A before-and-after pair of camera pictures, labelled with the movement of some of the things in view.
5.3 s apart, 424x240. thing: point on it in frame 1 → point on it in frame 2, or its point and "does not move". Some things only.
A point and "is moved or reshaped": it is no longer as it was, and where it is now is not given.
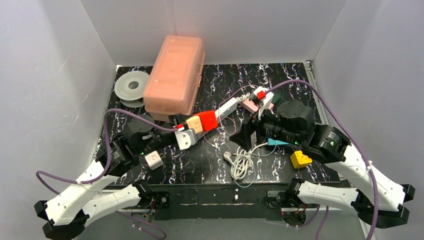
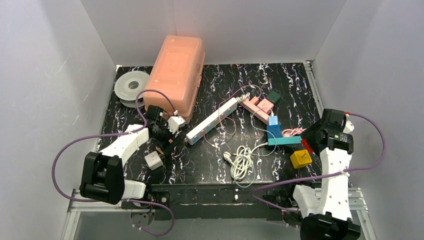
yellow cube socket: [299, 160] does not move
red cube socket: [208, 120] is moved or reshaped
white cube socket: [154, 160] does not move
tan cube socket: [195, 122] is moved or reshaped
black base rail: [219, 201] does not move
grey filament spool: [129, 88] does not move
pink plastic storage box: [174, 82] does not move
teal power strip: [272, 142] does not move
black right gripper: [251, 126] → [305, 143]
